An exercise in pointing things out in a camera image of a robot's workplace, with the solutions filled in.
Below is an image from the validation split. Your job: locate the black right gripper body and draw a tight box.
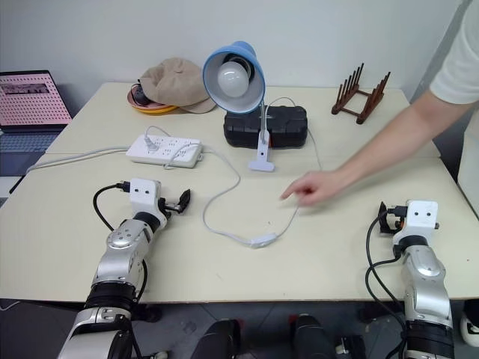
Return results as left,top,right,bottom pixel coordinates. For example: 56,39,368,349
387,204,409,233

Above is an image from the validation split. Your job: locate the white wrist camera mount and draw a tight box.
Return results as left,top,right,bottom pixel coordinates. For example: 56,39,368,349
391,199,441,246
129,178,168,225

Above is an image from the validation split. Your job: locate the white and black rounded object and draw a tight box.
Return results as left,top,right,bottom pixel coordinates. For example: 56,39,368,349
460,301,479,347

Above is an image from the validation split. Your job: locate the black plastic case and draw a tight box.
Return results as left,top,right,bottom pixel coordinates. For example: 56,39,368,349
223,105,311,150

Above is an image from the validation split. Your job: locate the white light bulb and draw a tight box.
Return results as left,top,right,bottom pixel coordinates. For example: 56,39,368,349
218,59,251,99

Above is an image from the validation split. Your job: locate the black rounded shape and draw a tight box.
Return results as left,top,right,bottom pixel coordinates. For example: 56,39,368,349
290,314,338,359
192,318,241,359

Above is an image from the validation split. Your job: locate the blue clip desk lamp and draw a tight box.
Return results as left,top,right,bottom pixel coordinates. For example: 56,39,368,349
202,40,276,174

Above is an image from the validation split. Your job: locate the orange plate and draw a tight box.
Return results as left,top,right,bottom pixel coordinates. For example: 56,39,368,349
132,104,180,115

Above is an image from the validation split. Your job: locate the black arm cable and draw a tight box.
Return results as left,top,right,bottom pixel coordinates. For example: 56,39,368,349
364,209,411,359
92,181,149,304

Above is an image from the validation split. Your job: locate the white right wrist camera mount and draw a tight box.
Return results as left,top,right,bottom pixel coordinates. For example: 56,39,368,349
391,199,441,246

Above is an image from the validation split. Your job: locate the beige cap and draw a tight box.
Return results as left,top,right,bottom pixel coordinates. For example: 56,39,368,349
138,57,218,114

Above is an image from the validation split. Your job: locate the person's white t-shirt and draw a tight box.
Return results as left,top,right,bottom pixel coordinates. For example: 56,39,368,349
429,0,479,220

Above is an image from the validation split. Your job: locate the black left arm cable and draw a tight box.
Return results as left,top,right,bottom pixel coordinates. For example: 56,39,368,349
92,181,149,304

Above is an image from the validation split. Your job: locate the person's bare hand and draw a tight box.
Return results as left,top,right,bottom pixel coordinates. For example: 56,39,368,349
280,170,347,207

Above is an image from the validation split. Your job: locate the brown wooden rack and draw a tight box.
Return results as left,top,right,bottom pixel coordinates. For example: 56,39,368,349
331,62,392,126

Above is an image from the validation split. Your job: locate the white power strip cable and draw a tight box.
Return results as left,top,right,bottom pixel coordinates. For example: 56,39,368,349
25,147,130,174

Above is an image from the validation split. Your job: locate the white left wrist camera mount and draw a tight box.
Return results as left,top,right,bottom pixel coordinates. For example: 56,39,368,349
129,178,168,225

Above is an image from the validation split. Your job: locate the white power strip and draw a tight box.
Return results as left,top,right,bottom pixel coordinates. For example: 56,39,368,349
125,134,204,169

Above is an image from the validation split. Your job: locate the white inline cord switch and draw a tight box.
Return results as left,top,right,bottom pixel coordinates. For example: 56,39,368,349
249,233,278,250

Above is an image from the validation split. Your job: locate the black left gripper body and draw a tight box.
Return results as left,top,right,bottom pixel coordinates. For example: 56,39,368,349
157,197,181,218

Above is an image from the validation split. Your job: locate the pink plate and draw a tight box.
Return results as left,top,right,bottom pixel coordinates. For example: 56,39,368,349
126,84,177,110

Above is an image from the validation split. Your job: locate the laptop with pink screen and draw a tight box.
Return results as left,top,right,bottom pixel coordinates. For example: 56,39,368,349
0,70,73,195

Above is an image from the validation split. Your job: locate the small black object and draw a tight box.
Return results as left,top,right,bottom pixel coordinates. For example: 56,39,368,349
132,85,151,107

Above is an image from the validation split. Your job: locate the white lamp cord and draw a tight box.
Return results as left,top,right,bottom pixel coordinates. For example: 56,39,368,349
144,96,325,250

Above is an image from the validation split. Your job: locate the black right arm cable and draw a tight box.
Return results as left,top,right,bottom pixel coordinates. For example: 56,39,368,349
364,209,411,359

